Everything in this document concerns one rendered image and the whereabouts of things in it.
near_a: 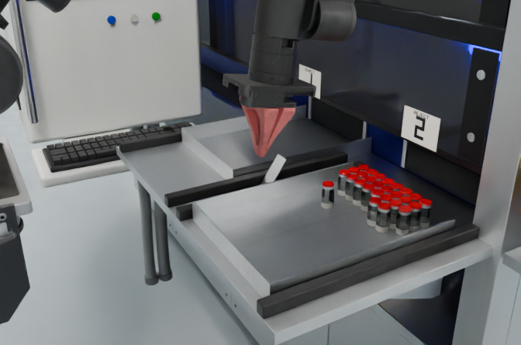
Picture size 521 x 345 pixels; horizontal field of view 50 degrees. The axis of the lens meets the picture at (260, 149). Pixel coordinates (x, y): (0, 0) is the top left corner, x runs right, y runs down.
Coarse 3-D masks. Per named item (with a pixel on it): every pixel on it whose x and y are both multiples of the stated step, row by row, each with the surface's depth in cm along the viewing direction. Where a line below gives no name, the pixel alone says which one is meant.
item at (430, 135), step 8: (408, 112) 98; (416, 112) 96; (424, 112) 94; (408, 120) 98; (416, 120) 96; (432, 120) 93; (408, 128) 98; (432, 128) 93; (408, 136) 99; (424, 136) 95; (432, 136) 94; (424, 144) 96; (432, 144) 94
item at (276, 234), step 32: (256, 192) 99; (288, 192) 102; (320, 192) 103; (224, 224) 93; (256, 224) 93; (288, 224) 93; (320, 224) 93; (352, 224) 93; (448, 224) 87; (256, 256) 84; (288, 256) 84; (320, 256) 84; (352, 256) 78; (256, 288) 76
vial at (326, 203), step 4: (324, 188) 96; (328, 188) 96; (332, 188) 96; (324, 192) 96; (328, 192) 96; (332, 192) 96; (324, 196) 97; (328, 196) 96; (332, 196) 97; (324, 200) 97; (328, 200) 97; (332, 200) 97; (324, 204) 97; (328, 204) 97; (332, 204) 97; (324, 208) 98; (328, 208) 97
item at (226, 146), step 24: (240, 120) 133; (192, 144) 121; (216, 144) 125; (240, 144) 125; (288, 144) 125; (312, 144) 125; (336, 144) 125; (360, 144) 119; (216, 168) 112; (240, 168) 106; (264, 168) 109
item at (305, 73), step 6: (300, 66) 125; (300, 72) 126; (306, 72) 123; (312, 72) 121; (318, 72) 119; (300, 78) 126; (306, 78) 124; (312, 78) 122; (318, 78) 120; (312, 84) 122; (318, 84) 120; (318, 90) 121; (318, 96) 121
